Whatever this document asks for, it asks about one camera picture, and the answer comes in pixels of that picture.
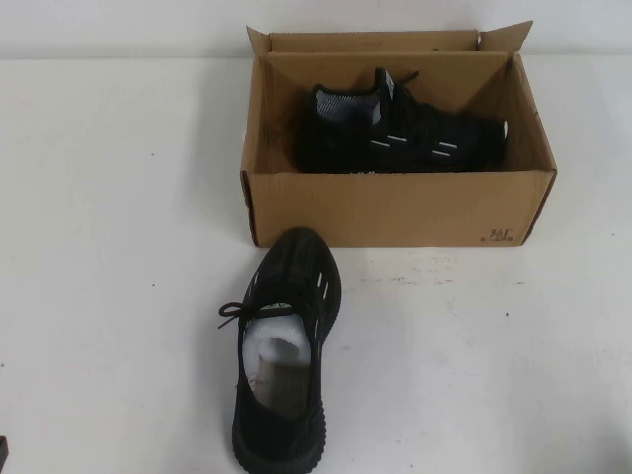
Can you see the white foam shoe stuffing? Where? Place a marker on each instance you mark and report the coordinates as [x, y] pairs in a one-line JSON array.
[[276, 340]]

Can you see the black knit sneaker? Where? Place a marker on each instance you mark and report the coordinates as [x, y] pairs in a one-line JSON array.
[[434, 128], [257, 424]]

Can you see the brown cardboard shoe box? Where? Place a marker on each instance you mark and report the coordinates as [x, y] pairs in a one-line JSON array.
[[419, 207]]

